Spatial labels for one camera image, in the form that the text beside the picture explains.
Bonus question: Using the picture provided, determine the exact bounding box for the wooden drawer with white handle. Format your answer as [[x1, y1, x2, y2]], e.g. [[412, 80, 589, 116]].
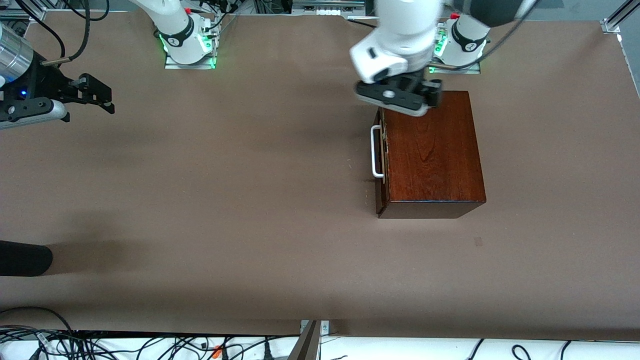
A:
[[371, 109, 390, 215]]

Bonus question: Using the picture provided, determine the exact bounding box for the dark brown wooden cabinet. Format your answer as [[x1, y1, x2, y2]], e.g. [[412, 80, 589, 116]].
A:
[[376, 90, 487, 219]]

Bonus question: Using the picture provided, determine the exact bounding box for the grey power strip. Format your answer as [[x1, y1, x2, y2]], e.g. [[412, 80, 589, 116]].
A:
[[291, 0, 368, 18]]

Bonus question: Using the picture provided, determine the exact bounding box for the black rounded object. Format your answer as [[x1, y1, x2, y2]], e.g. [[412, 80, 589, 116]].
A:
[[0, 240, 54, 277]]

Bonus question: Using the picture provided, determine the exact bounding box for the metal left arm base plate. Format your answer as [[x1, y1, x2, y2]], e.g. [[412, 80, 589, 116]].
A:
[[429, 59, 482, 75]]

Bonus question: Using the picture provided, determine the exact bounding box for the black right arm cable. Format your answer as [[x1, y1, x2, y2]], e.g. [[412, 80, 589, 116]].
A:
[[15, 0, 92, 66]]

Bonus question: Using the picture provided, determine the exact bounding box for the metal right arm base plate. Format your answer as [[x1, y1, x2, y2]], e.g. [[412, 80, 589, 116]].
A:
[[164, 50, 217, 70]]

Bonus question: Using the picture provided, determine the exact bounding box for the aluminium frame profile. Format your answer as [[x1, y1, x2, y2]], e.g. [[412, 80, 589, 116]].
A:
[[601, 0, 640, 35]]

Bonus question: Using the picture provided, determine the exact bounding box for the long looping black cable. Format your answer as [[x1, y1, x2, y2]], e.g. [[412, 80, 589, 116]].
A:
[[0, 306, 76, 333]]

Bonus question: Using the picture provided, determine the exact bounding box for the grey metal post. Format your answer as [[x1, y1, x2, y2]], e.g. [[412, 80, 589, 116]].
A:
[[287, 320, 331, 360]]

